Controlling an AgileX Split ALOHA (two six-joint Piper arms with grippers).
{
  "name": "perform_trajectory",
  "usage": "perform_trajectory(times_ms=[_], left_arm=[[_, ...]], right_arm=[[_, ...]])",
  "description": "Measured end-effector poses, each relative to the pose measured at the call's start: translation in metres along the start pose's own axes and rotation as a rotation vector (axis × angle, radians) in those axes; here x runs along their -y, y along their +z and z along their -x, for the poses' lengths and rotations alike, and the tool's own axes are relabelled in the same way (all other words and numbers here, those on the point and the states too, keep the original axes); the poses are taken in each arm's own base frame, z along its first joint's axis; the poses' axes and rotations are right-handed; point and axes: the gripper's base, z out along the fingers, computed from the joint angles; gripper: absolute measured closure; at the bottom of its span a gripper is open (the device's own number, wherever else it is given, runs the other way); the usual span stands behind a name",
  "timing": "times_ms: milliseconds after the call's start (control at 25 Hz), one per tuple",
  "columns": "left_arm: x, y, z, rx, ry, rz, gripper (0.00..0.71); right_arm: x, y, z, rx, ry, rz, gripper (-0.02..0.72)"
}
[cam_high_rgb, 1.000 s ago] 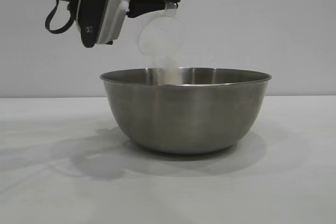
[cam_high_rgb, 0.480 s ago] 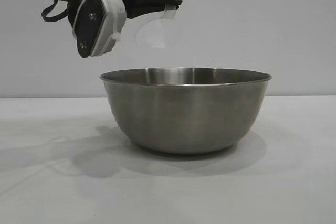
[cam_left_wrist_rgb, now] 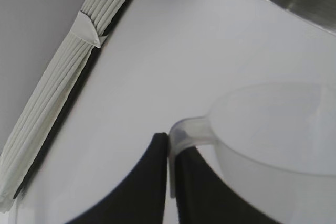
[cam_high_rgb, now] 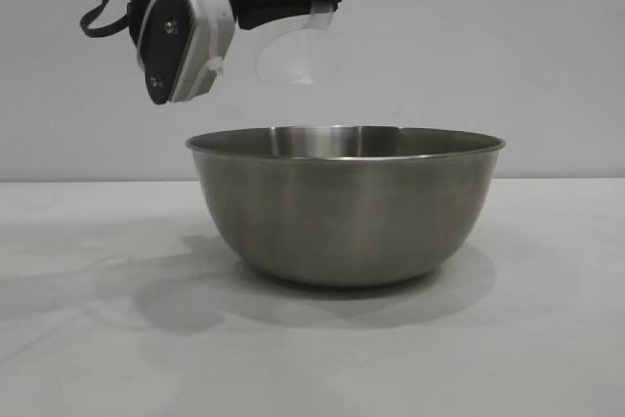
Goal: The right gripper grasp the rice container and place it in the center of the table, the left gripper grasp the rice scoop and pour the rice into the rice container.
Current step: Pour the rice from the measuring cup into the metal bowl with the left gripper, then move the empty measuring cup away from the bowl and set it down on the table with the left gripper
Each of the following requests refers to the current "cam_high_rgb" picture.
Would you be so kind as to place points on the clear plastic measuring cup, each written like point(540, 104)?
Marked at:
point(293, 53)

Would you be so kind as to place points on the stainless steel mixing bowl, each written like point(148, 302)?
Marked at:
point(342, 212)

